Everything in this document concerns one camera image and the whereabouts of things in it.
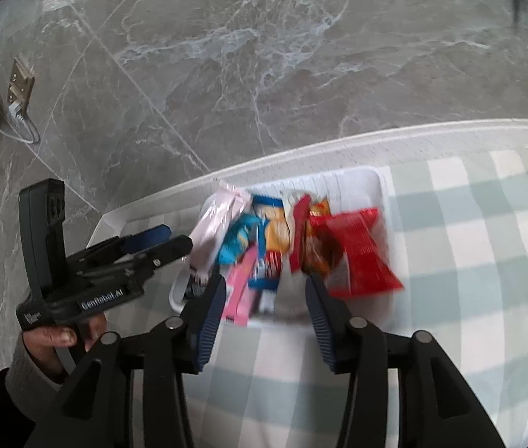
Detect white packet with red edge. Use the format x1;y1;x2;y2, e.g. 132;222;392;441
275;190;314;319

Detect white plastic tray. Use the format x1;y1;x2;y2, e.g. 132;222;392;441
87;165;386;324

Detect green checkered tablecloth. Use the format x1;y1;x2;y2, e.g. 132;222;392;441
142;149;528;448

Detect black snack packet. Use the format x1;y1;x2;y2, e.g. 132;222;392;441
183;274;209;300

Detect white charger cable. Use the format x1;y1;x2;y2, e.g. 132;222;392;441
0;86;41;144

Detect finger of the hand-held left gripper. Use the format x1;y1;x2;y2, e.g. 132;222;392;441
86;224;172;263
76;236;194;281

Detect large red snack packet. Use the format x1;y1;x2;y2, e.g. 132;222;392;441
311;208;405;299

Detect person's left hand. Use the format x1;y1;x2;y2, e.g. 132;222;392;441
22;312;108;383

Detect pale pink snack packet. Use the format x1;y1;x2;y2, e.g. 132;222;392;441
189;181;252;277

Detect orange snack packet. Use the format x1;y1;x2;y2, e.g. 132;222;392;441
307;197;345;277

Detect bright pink snack packet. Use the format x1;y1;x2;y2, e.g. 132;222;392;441
223;243;261;327

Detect blue orange roll cake packet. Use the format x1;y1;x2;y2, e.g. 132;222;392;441
247;195;293;312

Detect light blue snack packet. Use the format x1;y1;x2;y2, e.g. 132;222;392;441
217;212;265;265

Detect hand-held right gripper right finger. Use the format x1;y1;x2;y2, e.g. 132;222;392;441
305;273;500;448

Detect brass floor socket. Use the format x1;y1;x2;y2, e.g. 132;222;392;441
6;56;35;103

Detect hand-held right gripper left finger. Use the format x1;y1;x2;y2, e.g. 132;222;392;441
25;273;228;448

